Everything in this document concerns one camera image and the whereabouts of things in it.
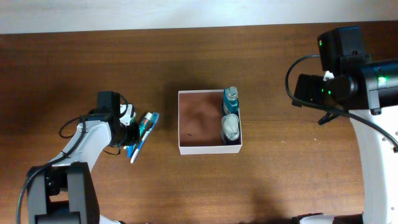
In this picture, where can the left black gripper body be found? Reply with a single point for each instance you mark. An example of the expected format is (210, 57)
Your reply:
(130, 134)

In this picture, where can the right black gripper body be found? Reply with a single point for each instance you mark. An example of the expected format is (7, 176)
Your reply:
(315, 91)

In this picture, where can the blue mouthwash bottle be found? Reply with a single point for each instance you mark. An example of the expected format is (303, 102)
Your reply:
(230, 101)

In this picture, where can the clear pump soap bottle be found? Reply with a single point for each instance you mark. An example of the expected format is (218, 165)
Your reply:
(230, 131)

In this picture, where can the blue disposable razor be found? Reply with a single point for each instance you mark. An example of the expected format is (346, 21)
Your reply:
(130, 150)

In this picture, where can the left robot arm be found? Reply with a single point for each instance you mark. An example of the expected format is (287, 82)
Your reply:
(62, 190)

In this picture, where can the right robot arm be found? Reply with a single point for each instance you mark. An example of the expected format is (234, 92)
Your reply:
(342, 51)

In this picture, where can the green white soap packet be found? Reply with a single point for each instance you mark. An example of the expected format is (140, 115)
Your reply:
(133, 117)

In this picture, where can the small toothpaste tube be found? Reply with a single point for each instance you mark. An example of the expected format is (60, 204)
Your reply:
(145, 121)

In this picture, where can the blue white toothbrush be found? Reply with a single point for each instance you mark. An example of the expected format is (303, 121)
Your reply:
(155, 118)

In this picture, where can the white square cardboard box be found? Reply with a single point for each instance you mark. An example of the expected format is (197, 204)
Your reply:
(199, 123)

